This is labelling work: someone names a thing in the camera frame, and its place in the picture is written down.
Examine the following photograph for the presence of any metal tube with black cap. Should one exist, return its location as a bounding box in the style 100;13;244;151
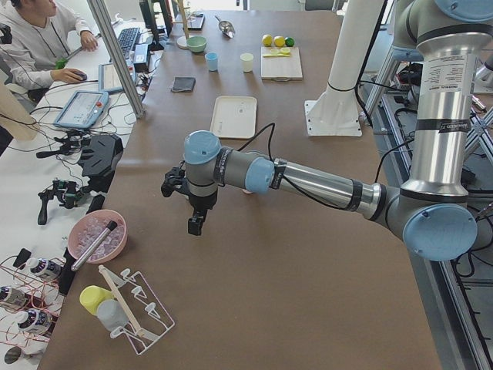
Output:
71;220;118;272

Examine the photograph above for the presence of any cream cup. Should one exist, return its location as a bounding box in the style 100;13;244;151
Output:
240;52;254;72

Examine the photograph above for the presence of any pink bowl with ice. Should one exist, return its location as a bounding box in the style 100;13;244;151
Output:
68;210;128;264

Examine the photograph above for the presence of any black keyboard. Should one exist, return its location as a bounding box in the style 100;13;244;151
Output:
117;27;140;59

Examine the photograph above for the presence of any white wire cup rack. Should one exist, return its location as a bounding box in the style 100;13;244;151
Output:
109;268;175;355

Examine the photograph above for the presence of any light green bowl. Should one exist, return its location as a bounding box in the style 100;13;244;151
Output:
186;35;207;53

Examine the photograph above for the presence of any grey cup on rack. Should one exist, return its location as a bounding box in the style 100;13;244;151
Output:
96;299;129;331

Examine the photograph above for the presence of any grey folded cloth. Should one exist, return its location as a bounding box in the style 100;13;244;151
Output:
171;76;196;93

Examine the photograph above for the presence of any cream rabbit tray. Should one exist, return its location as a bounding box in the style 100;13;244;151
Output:
210;96;257;140

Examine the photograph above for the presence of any green lime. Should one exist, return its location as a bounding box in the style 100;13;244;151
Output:
285;37;295;47

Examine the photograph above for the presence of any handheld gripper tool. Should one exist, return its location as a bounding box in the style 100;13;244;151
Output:
37;179;90;225

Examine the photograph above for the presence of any whole yellow lemon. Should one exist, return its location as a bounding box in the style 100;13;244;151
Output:
273;35;286;48
262;34;273;47

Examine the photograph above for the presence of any metal scoop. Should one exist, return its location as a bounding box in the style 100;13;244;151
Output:
215;15;236;39

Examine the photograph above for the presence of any aluminium frame post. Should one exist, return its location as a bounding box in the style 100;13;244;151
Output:
87;0;145;119

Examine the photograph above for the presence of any wooden stick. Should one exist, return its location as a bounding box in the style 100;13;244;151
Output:
98;264;144;338

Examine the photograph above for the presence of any seated person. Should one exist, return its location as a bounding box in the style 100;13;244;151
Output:
1;1;98;90

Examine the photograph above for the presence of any wooden cutting board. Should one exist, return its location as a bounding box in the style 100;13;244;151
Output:
260;46;303;81

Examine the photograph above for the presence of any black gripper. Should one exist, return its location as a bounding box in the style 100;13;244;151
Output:
188;192;216;236

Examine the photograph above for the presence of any yellow cup on rack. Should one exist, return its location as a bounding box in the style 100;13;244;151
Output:
79;285;114;315

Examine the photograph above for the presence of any blue cup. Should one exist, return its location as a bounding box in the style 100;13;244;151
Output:
205;52;218;72

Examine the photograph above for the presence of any blue teach pendant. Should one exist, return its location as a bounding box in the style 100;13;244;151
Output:
53;91;109;130

